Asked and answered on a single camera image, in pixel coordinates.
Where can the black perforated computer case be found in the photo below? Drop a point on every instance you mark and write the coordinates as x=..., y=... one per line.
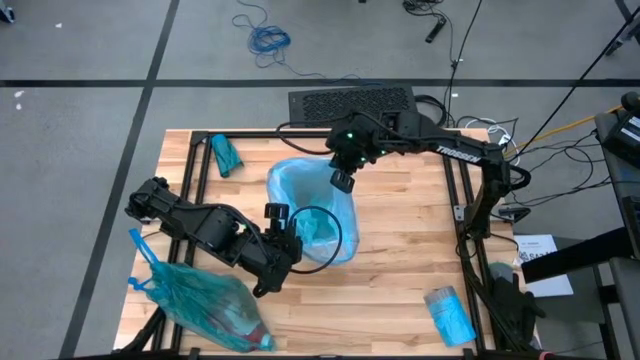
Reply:
x=320, y=105

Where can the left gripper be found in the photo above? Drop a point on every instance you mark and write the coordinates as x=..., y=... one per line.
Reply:
x=272, y=257

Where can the light blue trash bag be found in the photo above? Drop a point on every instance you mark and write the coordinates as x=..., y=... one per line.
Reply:
x=320, y=210

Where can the white paper sheet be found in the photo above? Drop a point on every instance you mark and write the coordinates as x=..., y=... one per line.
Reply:
x=545, y=270

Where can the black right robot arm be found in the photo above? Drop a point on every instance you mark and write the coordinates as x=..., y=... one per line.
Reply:
x=465, y=160

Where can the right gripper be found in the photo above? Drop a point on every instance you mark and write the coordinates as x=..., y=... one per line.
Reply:
x=357, y=142

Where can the red Core Power bottle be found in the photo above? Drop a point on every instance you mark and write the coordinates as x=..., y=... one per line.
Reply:
x=247, y=334

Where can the slanted black pole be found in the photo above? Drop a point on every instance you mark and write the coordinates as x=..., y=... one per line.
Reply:
x=575, y=82

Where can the black glove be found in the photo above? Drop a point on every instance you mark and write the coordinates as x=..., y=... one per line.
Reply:
x=515, y=310

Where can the dark teal bag roll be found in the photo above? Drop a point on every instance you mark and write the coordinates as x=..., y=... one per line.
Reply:
x=226, y=155

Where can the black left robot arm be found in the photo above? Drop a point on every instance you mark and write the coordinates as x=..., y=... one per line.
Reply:
x=195, y=225

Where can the white power strip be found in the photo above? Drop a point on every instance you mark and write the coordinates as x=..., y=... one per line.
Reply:
x=502, y=139

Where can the blue bag pack clear wrap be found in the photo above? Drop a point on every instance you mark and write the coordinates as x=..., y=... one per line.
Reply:
x=450, y=317

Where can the black table frame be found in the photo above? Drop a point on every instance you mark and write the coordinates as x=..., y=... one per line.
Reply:
x=192, y=200

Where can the black side desk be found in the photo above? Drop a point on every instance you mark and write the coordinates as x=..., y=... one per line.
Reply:
x=622, y=200

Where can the teal plastic trash bag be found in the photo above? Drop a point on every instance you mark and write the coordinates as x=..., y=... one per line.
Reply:
x=200, y=305

